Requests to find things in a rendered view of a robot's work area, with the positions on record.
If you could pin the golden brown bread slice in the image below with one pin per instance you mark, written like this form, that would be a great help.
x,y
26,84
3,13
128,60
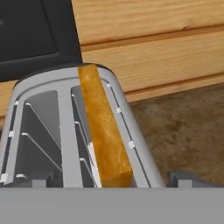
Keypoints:
x,y
106,131

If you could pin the grey two-slot toaster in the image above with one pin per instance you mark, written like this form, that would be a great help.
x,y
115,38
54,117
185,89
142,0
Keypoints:
x,y
67,125

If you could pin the black appliance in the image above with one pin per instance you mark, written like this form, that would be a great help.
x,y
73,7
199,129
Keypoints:
x,y
35,35

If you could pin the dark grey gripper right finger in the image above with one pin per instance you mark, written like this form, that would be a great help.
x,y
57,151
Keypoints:
x,y
186,180

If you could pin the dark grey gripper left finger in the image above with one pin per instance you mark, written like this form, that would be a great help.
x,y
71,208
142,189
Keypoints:
x,y
39,180

